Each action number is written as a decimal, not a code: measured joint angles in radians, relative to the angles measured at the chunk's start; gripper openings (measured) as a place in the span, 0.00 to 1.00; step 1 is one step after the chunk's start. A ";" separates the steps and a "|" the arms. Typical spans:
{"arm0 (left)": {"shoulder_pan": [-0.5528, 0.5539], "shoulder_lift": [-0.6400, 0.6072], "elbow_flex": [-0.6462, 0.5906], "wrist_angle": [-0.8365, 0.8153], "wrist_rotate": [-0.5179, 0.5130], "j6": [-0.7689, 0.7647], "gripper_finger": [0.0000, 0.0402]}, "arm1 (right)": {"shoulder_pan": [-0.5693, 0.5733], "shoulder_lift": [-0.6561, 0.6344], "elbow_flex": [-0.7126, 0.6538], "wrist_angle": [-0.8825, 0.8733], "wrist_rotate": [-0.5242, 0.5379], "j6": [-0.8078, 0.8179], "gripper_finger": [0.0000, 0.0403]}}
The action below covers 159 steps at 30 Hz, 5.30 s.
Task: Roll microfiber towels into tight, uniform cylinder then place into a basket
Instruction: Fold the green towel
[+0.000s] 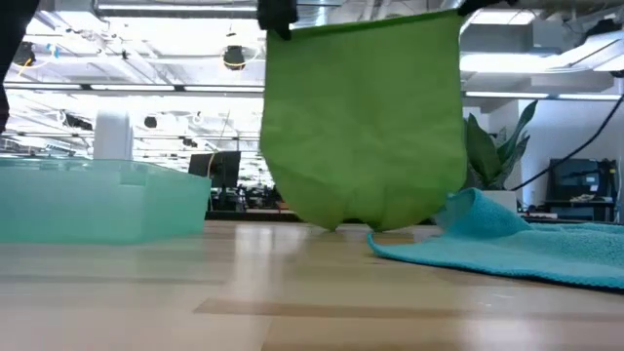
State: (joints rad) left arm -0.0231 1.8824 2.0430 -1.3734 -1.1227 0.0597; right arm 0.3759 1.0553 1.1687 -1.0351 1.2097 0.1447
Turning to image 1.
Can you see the white building pillar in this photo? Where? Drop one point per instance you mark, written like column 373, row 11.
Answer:
column 112, row 136

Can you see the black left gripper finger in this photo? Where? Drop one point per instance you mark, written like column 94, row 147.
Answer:
column 275, row 14

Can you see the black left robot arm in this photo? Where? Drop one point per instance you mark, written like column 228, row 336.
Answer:
column 12, row 29

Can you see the teal translucent plastic basket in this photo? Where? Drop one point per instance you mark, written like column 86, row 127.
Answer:
column 97, row 205

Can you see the green microfiber towel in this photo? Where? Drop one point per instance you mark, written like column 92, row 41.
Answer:
column 361, row 122

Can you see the black wall television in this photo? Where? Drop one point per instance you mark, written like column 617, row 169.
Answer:
column 575, row 178

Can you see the small black ceiling lamp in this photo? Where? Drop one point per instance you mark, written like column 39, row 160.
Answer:
column 150, row 122

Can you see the blue microfiber towel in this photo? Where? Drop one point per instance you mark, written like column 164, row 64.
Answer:
column 512, row 248

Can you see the green plant in white pot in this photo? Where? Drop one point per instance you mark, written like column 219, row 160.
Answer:
column 480, row 146

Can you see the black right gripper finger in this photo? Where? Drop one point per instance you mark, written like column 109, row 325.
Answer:
column 482, row 3

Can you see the black office monitor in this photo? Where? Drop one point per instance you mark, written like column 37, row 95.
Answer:
column 222, row 168

